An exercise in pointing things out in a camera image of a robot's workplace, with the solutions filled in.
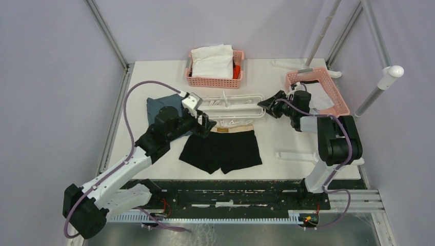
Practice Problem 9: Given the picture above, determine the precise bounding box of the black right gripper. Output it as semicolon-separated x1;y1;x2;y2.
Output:
257;90;296;119

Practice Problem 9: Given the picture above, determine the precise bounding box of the light grey underwear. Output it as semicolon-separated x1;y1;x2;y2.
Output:
305;83;334;111

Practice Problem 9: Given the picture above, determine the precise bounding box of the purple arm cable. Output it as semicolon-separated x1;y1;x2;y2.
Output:
275;82;354;230
63;80;188;239

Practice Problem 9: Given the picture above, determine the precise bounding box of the metal drying rack stand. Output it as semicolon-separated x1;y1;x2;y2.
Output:
270;0;405;167

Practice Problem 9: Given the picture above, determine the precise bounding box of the pink basket with white cloth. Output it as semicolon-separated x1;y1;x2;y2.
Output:
184;50;245;89

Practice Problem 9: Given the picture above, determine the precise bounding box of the black underwear beige waistband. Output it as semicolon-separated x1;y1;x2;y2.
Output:
179;125;263;174

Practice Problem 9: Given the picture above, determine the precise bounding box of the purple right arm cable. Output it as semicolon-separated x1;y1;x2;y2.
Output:
275;82;354;230

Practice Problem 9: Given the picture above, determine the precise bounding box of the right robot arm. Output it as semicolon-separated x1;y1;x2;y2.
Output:
257;90;363;209

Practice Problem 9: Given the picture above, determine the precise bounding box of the pink basket with underwear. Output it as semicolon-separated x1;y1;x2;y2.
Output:
285;67;350;116

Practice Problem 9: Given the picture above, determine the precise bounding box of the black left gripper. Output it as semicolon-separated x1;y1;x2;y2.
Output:
167;108;216;142

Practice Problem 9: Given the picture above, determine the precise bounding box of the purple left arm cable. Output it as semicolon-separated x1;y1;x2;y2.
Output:
63;80;188;239

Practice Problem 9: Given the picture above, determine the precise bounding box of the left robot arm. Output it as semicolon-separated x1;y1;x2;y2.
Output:
63;107;216;239

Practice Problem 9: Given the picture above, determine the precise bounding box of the folded blue-grey cloth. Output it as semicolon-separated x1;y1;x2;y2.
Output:
146;94;192;138

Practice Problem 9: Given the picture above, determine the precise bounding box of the white crumpled cloth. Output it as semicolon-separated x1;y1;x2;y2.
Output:
191;45;233;79

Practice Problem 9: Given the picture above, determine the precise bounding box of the white clip hanger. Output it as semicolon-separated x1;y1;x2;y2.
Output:
199;91;266;128

